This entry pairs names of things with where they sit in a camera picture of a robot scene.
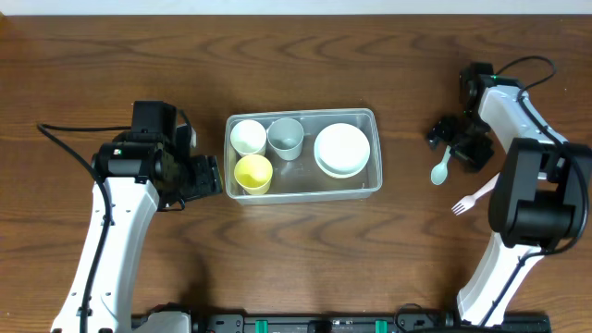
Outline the yellow plastic bowl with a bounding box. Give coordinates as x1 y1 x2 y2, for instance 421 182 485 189
317 161 365 179

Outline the mint green plastic spoon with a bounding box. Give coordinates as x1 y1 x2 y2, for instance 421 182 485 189
430 145 451 186

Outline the white plastic bowl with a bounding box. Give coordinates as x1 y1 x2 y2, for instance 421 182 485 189
314 123 370 170

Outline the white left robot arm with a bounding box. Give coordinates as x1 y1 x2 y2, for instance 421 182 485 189
51 101 223 332

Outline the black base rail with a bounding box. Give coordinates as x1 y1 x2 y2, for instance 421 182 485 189
131 310 554 333

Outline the grey plastic cup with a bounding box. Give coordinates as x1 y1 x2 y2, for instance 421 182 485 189
267 118 304 161

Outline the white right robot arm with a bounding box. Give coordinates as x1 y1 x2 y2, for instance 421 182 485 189
426 62 591 330

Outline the cream plastic cup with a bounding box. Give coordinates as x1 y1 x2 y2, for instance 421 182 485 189
230 119 267 156

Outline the pink plastic fork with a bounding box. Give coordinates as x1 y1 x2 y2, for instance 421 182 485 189
451 174 500 216

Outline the clear plastic container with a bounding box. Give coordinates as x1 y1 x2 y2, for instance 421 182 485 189
224 107 383 205

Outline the yellow plastic cup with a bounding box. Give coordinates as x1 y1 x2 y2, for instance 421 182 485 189
234 154 274 195

